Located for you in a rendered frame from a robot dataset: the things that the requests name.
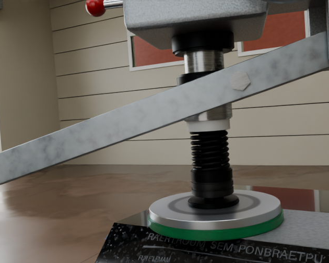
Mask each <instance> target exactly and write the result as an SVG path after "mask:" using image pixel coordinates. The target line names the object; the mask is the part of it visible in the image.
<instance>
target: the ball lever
mask: <svg viewBox="0 0 329 263"><path fill-rule="evenodd" d="M122 7H123V0H87V1H86V10H87V12H88V13H89V14H90V15H92V16H94V17H100V16H102V15H103V14H104V13H105V12H106V10H107V9H115V8H122Z"/></svg>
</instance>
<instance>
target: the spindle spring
mask: <svg viewBox="0 0 329 263"><path fill-rule="evenodd" d="M215 132H219V133H216V134H209V135H196V134H207V133H215ZM190 134H191V135H195V136H191V137H190V139H191V140H196V141H191V145H208V144H216V143H220V144H217V145H209V146H192V147H191V150H194V151H193V152H192V153H191V155H193V156H194V157H192V161H194V162H193V163H192V165H193V166H196V167H203V166H215V165H221V166H215V167H210V168H196V167H193V168H192V170H194V171H219V170H224V169H226V168H228V167H229V166H230V163H229V160H230V159H229V157H228V156H229V152H227V151H228V150H229V148H228V147H227V146H228V144H229V143H228V142H227V140H228V137H227V136H226V135H227V134H228V132H227V131H226V130H216V131H199V132H190ZM218 137H220V138H219V139H213V140H203V141H198V140H201V139H212V138H218ZM219 148H220V149H219ZM212 149H219V150H213V151H203V152H200V151H201V150H212ZM220 153H221V155H217V156H210V157H200V156H209V155H214V154H220ZM219 159H222V160H220V161H214V162H200V161H213V160H219Z"/></svg>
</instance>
